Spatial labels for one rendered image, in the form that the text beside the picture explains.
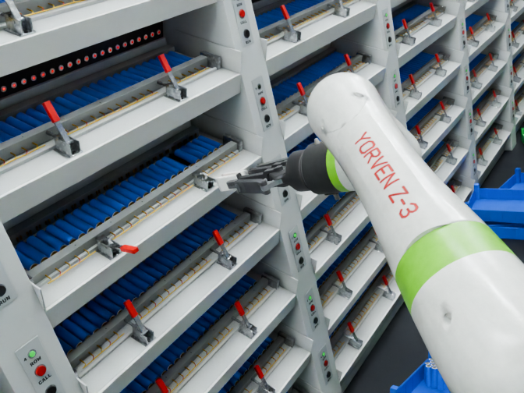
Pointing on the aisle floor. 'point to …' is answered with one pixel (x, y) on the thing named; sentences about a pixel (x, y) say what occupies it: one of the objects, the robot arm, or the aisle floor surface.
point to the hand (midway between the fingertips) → (233, 180)
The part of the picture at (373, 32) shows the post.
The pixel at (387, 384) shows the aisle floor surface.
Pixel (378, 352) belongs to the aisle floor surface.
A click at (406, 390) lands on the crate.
